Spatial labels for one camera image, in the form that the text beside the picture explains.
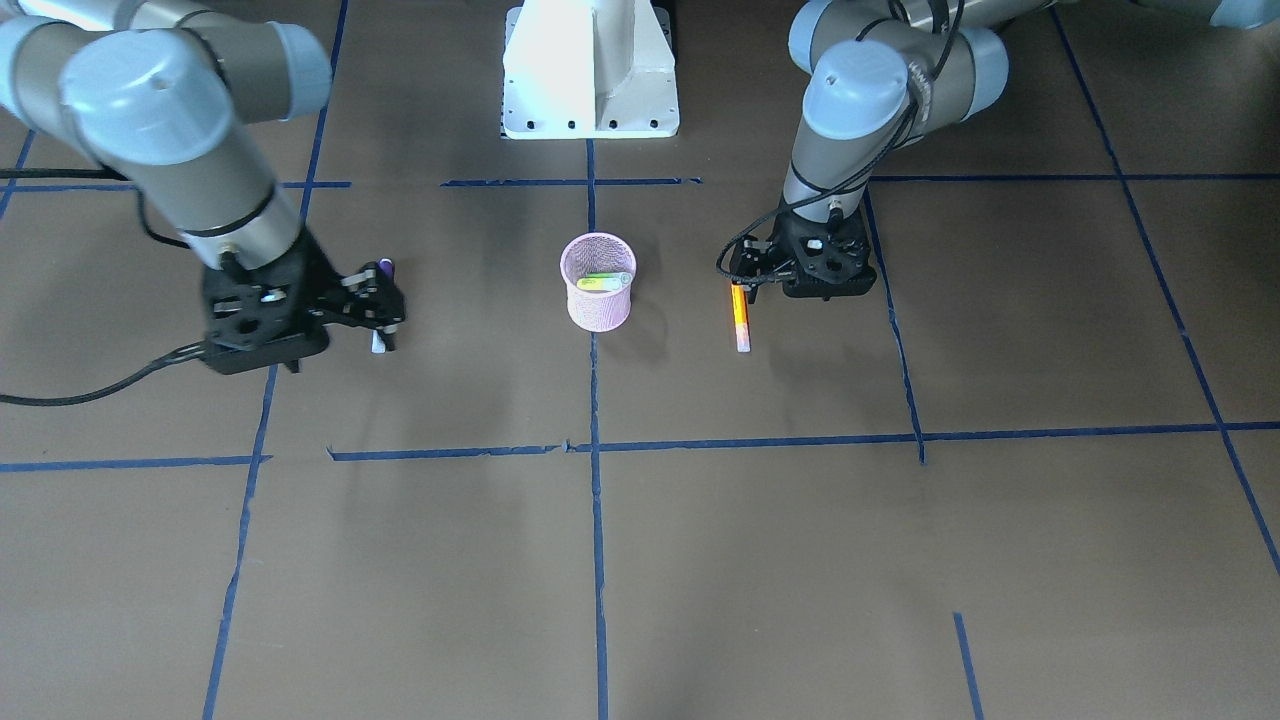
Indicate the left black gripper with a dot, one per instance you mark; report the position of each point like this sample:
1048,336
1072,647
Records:
757,265

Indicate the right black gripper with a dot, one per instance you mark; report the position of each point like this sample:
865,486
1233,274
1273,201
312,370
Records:
322,279

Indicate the purple highlighter pen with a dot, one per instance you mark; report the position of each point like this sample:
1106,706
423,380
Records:
388,269

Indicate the orange highlighter pen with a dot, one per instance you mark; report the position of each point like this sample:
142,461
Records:
740,313

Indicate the green highlighter pen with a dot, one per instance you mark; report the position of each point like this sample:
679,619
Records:
626,275

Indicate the yellow highlighter pen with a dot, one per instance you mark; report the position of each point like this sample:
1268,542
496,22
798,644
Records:
602,284

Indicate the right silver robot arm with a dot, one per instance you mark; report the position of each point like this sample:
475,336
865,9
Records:
163,94

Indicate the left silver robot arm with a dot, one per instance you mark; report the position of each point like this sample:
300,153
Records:
882,75

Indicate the pink mesh pen holder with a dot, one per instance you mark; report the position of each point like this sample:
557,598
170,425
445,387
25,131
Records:
598,270

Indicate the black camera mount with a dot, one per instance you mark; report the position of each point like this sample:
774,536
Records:
827,264
250,326

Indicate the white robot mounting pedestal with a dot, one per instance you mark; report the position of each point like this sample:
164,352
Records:
575,70

